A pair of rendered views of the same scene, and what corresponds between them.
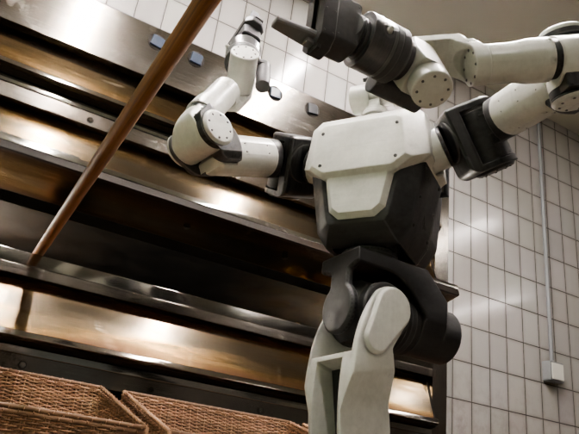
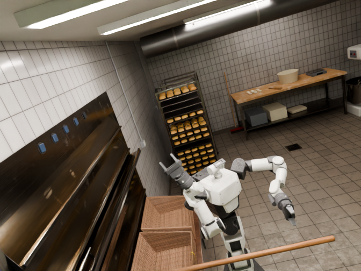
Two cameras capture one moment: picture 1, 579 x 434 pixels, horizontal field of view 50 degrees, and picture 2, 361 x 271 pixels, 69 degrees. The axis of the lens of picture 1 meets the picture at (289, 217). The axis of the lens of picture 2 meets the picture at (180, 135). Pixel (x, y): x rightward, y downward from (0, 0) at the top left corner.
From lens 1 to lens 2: 2.20 m
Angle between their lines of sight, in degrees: 71
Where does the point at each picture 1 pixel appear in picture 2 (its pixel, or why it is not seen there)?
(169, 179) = (87, 207)
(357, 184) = (232, 202)
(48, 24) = (11, 202)
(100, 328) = not seen: outside the picture
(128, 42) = (36, 163)
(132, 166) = (79, 219)
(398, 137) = (238, 186)
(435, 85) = not seen: hidden behind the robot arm
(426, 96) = not seen: hidden behind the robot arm
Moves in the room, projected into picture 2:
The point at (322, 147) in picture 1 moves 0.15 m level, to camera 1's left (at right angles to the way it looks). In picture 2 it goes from (221, 198) to (214, 212)
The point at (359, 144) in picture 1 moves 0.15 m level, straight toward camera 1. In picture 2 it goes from (230, 192) to (251, 194)
